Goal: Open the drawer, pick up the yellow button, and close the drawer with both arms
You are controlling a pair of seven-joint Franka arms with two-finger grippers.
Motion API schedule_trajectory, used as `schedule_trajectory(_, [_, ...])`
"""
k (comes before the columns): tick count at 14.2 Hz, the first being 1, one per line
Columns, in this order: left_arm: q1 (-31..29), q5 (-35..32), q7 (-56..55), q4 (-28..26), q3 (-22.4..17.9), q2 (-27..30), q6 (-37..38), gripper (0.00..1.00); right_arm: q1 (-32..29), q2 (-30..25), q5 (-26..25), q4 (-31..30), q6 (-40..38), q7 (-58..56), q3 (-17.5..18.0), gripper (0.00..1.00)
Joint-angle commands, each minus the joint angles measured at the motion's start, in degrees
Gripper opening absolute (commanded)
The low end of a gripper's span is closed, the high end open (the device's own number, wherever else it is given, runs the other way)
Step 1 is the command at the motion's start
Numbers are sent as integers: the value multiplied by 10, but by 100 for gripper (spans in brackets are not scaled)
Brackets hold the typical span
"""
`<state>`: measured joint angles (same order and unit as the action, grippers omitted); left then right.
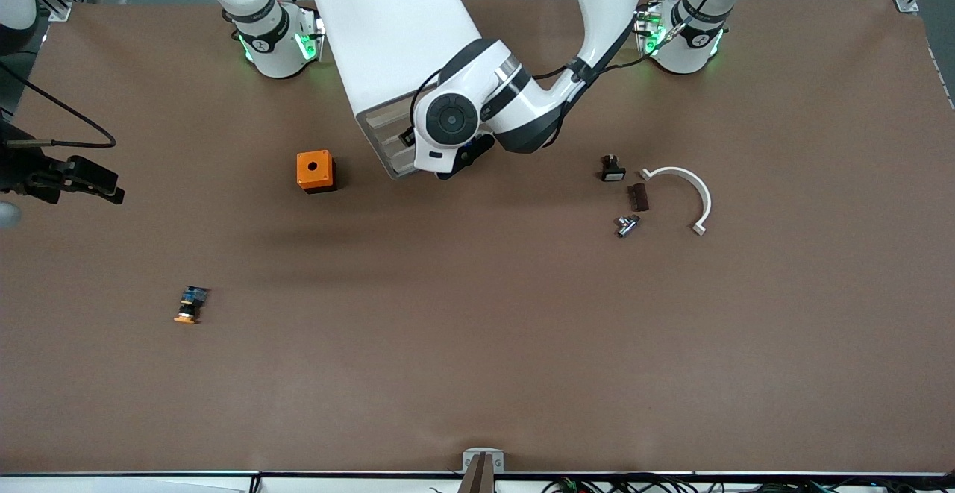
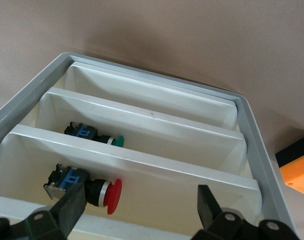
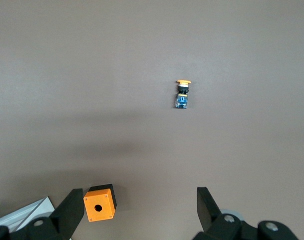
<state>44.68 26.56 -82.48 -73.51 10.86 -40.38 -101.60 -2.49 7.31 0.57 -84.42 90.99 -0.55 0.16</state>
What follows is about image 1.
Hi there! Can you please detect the yellow mushroom push button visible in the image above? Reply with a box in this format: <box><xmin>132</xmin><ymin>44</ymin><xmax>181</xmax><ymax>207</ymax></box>
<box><xmin>172</xmin><ymin>285</ymin><xmax>210</xmax><ymax>326</ymax></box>

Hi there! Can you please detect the white curved plastic clamp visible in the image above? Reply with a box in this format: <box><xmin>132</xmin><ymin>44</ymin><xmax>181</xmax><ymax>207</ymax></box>
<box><xmin>639</xmin><ymin>166</ymin><xmax>713</xmax><ymax>237</ymax></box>

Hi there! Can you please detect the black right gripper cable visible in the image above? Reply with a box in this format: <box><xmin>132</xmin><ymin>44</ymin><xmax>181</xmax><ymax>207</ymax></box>
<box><xmin>0</xmin><ymin>63</ymin><xmax>118</xmax><ymax>149</ymax></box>

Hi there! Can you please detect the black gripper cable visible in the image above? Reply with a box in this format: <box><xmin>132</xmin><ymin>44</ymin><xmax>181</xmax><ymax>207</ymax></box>
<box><xmin>407</xmin><ymin>27</ymin><xmax>676</xmax><ymax>133</ymax></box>
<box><xmin>0</xmin><ymin>63</ymin><xmax>118</xmax><ymax>149</ymax></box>

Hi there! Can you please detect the orange button enclosure box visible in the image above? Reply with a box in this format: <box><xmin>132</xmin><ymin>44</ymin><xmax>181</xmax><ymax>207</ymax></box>
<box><xmin>296</xmin><ymin>150</ymin><xmax>337</xmax><ymax>194</ymax></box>

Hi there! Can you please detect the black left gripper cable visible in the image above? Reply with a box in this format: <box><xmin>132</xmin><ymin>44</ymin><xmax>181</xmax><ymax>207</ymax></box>
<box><xmin>407</xmin><ymin>27</ymin><xmax>676</xmax><ymax>133</ymax></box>

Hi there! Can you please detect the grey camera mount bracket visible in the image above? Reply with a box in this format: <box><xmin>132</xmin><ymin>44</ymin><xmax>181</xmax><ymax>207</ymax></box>
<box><xmin>460</xmin><ymin>447</ymin><xmax>505</xmax><ymax>493</ymax></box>

